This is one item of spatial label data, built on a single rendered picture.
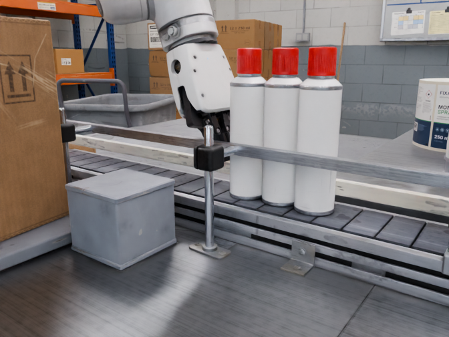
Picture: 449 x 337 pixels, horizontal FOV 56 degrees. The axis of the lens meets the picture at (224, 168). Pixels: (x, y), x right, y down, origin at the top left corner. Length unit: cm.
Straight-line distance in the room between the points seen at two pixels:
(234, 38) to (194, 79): 325
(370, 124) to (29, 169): 455
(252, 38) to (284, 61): 323
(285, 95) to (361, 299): 25
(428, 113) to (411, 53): 385
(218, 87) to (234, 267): 25
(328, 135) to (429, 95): 52
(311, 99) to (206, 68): 17
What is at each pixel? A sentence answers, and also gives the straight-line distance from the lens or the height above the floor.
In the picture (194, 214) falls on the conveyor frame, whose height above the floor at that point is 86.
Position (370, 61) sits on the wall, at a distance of 491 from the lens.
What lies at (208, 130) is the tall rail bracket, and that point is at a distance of 50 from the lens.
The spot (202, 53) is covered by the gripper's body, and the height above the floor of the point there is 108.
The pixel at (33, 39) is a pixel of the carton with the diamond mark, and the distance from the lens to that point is 60.
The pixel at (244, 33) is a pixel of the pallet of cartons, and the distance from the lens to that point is 379.
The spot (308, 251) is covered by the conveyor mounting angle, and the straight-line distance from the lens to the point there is 52.
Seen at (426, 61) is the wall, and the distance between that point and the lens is 484.
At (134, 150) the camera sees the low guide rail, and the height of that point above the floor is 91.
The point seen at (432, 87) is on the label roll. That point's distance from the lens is 101.
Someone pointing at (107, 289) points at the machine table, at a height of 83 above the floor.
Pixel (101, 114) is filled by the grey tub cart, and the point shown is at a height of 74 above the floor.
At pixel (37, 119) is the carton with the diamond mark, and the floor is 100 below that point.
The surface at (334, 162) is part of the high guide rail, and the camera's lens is 49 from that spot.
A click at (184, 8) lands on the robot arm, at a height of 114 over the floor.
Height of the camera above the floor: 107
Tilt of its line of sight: 15 degrees down
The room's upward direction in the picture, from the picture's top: straight up
